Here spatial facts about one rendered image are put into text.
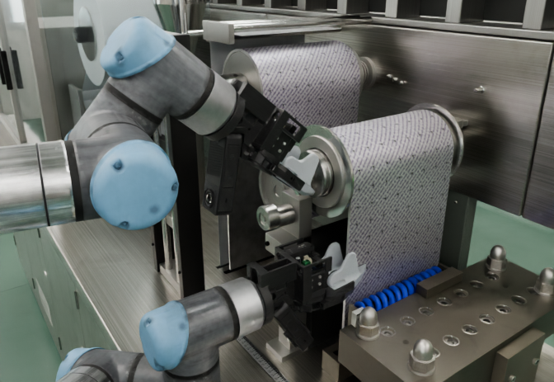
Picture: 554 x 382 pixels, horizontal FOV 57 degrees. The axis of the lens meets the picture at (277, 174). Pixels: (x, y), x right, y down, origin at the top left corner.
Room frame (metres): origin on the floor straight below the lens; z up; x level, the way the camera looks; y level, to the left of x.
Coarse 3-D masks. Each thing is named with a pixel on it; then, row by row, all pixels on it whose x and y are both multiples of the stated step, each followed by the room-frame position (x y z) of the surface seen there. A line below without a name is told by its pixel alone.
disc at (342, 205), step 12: (312, 132) 0.75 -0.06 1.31; (324, 132) 0.73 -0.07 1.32; (336, 144) 0.71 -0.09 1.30; (348, 156) 0.69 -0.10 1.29; (348, 168) 0.69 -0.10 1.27; (348, 180) 0.69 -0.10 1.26; (348, 192) 0.68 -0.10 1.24; (312, 204) 0.75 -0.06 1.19; (336, 204) 0.70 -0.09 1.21; (348, 204) 0.68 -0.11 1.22; (324, 216) 0.73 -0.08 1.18
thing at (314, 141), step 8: (448, 128) 0.85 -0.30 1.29; (312, 136) 0.75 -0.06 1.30; (320, 136) 0.74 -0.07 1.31; (304, 144) 0.76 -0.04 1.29; (312, 144) 0.75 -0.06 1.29; (320, 144) 0.73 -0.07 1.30; (328, 144) 0.72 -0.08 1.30; (328, 152) 0.72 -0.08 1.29; (336, 152) 0.71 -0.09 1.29; (336, 160) 0.70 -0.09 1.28; (336, 168) 0.70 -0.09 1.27; (336, 176) 0.70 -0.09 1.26; (336, 184) 0.70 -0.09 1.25; (336, 192) 0.70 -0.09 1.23; (312, 200) 0.74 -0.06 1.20; (320, 200) 0.73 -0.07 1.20; (328, 200) 0.71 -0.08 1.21; (336, 200) 0.70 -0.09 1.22
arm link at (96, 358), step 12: (84, 348) 0.58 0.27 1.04; (96, 348) 0.58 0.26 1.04; (72, 360) 0.55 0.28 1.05; (84, 360) 0.55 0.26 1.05; (96, 360) 0.54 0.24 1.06; (108, 360) 0.55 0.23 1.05; (120, 360) 0.55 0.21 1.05; (132, 360) 0.55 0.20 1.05; (60, 372) 0.54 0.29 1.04; (72, 372) 0.50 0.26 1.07; (84, 372) 0.50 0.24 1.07; (96, 372) 0.51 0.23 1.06; (108, 372) 0.52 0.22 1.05; (120, 372) 0.53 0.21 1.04; (132, 372) 0.53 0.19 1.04
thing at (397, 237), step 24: (408, 192) 0.77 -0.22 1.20; (432, 192) 0.80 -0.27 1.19; (360, 216) 0.71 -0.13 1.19; (384, 216) 0.74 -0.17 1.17; (408, 216) 0.77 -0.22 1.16; (432, 216) 0.81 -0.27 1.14; (360, 240) 0.71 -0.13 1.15; (384, 240) 0.74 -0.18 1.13; (408, 240) 0.77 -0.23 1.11; (432, 240) 0.81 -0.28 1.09; (360, 264) 0.71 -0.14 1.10; (384, 264) 0.74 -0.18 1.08; (408, 264) 0.78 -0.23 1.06; (432, 264) 0.82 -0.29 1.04; (360, 288) 0.71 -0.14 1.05; (384, 288) 0.75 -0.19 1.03
